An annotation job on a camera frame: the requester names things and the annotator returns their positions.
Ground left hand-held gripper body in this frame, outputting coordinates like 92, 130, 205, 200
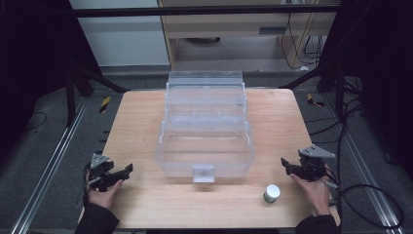
85, 151, 115, 193

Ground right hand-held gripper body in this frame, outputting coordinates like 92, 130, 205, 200
296, 143, 337, 183

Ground small jar with white lid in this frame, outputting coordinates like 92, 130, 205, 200
262, 183, 282, 205

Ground clear plastic tiered storage box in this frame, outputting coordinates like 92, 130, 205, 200
155, 69, 256, 183

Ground person's left hand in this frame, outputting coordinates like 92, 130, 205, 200
85, 172, 125, 211

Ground person's right hand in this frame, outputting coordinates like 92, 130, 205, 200
289, 164, 333, 216

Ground yellow black tape marker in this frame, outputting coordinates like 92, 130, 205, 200
98, 96, 112, 114
306, 93, 325, 108

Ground black metal stand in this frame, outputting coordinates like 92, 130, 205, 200
278, 59, 347, 122
63, 59, 131, 129

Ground dark curtain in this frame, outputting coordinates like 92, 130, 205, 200
0, 0, 101, 164
319, 0, 413, 181

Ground white cabinet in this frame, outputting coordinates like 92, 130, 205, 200
69, 0, 170, 68

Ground light wooden desk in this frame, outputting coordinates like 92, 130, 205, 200
157, 0, 342, 70

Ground black floor cables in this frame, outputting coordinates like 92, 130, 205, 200
304, 77, 368, 145

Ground aluminium floor rail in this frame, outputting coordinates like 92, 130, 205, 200
322, 93, 407, 234
9, 97, 90, 234

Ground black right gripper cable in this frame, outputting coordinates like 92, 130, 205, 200
324, 179, 405, 230

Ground thin black floor cable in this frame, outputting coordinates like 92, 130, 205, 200
24, 111, 49, 132

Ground black hanging cables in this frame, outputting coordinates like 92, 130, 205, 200
280, 12, 327, 71

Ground black horizontal frame bar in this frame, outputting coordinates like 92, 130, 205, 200
69, 3, 343, 19

